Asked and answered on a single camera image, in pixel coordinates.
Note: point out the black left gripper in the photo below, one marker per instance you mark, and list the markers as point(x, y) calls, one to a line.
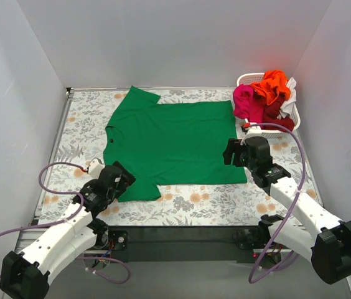
point(124, 177)

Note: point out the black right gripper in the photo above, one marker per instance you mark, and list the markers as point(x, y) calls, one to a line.
point(231, 151)

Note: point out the green t-shirt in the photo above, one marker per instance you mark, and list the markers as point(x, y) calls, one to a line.
point(170, 143)

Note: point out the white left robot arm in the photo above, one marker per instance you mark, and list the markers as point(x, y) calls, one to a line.
point(30, 273)

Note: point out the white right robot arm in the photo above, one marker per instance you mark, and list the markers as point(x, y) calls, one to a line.
point(324, 239)

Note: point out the magenta t-shirt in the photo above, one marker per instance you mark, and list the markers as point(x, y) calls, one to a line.
point(248, 105)

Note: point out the dark red t-shirt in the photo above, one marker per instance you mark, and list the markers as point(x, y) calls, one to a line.
point(278, 115)

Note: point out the white t-shirt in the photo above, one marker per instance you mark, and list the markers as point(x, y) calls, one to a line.
point(287, 107)

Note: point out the white perforated laundry basket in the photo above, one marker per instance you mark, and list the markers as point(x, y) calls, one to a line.
point(257, 77)

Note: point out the orange t-shirt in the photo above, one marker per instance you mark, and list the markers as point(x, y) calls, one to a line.
point(272, 87)

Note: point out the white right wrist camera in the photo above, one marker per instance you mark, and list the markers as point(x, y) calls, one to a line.
point(250, 130)

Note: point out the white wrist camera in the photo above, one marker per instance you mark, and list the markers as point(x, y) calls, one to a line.
point(94, 168)
point(250, 130)

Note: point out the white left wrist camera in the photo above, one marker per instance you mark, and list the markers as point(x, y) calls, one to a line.
point(94, 168)

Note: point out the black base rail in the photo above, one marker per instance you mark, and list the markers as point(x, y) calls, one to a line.
point(187, 243)

